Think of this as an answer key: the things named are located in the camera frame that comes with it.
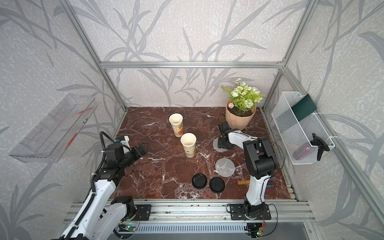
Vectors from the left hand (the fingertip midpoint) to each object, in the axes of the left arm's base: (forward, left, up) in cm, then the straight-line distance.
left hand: (145, 146), depth 80 cm
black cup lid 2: (-16, -40, -14) cm, 45 cm away
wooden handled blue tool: (-15, -57, -13) cm, 60 cm away
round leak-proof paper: (+12, -40, -16) cm, 45 cm away
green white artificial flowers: (+24, -55, +16) cm, 62 cm away
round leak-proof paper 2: (-6, -45, -15) cm, 48 cm away
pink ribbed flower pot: (+20, -55, +1) cm, 58 cm away
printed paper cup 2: (+5, -23, -2) cm, 24 cm away
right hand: (+11, -46, -15) cm, 50 cm away
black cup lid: (-14, -30, -14) cm, 36 cm away
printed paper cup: (+21, -14, -3) cm, 26 cm away
